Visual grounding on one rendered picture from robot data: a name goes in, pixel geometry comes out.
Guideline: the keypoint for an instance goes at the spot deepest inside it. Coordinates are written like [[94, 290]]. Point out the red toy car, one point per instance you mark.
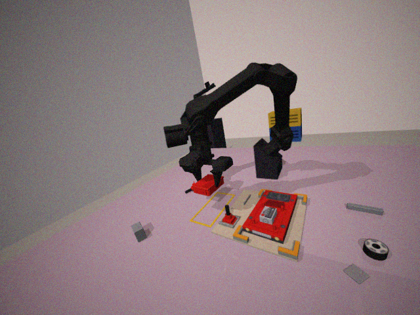
[[285, 204]]

